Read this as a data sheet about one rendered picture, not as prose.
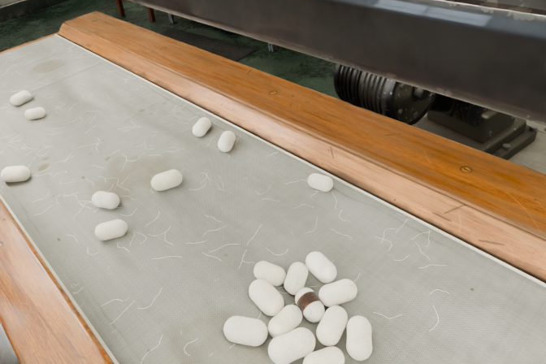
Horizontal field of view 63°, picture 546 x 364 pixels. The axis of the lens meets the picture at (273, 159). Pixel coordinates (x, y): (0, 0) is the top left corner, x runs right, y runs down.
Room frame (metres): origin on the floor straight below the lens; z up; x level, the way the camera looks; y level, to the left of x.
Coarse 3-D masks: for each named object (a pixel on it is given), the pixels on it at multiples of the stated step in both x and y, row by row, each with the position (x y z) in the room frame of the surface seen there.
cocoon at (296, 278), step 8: (296, 264) 0.27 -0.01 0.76; (304, 264) 0.27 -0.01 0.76; (288, 272) 0.27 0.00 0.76; (296, 272) 0.26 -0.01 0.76; (304, 272) 0.27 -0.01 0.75; (288, 280) 0.26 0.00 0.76; (296, 280) 0.26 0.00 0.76; (304, 280) 0.26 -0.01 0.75; (288, 288) 0.25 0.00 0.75; (296, 288) 0.25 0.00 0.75
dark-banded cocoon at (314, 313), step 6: (306, 288) 0.25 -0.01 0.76; (300, 294) 0.24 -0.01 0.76; (312, 306) 0.23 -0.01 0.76; (318, 306) 0.23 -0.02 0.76; (306, 312) 0.22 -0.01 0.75; (312, 312) 0.22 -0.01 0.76; (318, 312) 0.22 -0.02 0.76; (324, 312) 0.22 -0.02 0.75; (306, 318) 0.22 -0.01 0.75; (312, 318) 0.22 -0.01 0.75; (318, 318) 0.22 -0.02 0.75
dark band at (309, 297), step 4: (308, 292) 0.24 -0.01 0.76; (312, 292) 0.24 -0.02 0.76; (304, 296) 0.24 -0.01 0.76; (308, 296) 0.24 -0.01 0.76; (312, 296) 0.24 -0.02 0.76; (316, 296) 0.24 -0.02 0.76; (300, 300) 0.24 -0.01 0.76; (304, 300) 0.23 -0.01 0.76; (308, 300) 0.23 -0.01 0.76; (312, 300) 0.23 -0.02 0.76; (316, 300) 0.23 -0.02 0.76; (300, 304) 0.23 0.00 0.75; (304, 304) 0.23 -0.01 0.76; (308, 304) 0.23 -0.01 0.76; (300, 308) 0.23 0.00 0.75; (304, 308) 0.23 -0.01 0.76; (304, 316) 0.23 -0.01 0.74
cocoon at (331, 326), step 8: (328, 312) 0.22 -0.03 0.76; (336, 312) 0.22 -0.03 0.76; (344, 312) 0.22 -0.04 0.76; (328, 320) 0.21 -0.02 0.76; (336, 320) 0.21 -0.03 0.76; (344, 320) 0.21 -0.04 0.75; (320, 328) 0.21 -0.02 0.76; (328, 328) 0.20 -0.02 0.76; (336, 328) 0.20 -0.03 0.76; (320, 336) 0.20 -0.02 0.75; (328, 336) 0.20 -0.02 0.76; (336, 336) 0.20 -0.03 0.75; (328, 344) 0.20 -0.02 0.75
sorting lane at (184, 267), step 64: (0, 64) 0.96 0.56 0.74; (64, 64) 0.91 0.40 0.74; (0, 128) 0.66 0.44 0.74; (64, 128) 0.63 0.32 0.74; (128, 128) 0.60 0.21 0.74; (192, 128) 0.57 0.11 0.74; (0, 192) 0.48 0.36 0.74; (64, 192) 0.46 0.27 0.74; (128, 192) 0.44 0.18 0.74; (192, 192) 0.42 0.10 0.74; (256, 192) 0.41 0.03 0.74; (320, 192) 0.39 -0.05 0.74; (64, 256) 0.35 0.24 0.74; (128, 256) 0.33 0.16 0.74; (192, 256) 0.32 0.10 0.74; (256, 256) 0.31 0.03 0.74; (384, 256) 0.28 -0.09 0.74; (448, 256) 0.27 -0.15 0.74; (128, 320) 0.25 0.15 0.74; (192, 320) 0.24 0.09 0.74; (384, 320) 0.22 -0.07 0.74; (448, 320) 0.21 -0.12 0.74; (512, 320) 0.20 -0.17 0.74
